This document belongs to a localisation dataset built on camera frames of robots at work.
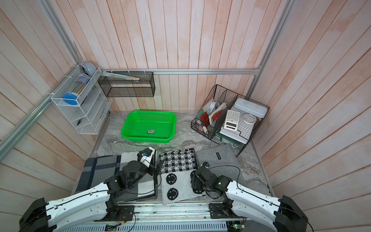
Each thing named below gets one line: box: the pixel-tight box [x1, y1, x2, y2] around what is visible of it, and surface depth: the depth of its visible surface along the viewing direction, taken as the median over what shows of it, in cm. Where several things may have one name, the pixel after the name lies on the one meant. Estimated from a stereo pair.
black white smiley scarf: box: [158, 148, 206, 206], surface depth 83 cm
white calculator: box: [223, 109, 241, 132], surface depth 87 cm
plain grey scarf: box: [195, 143, 244, 181], surface depth 92 cm
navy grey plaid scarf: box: [74, 155, 122, 194], surface depth 88 cm
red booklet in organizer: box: [199, 110, 224, 127], surface depth 108 cm
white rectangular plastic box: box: [233, 97, 269, 119], surface depth 94 cm
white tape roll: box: [242, 113, 258, 125], surface depth 90 cm
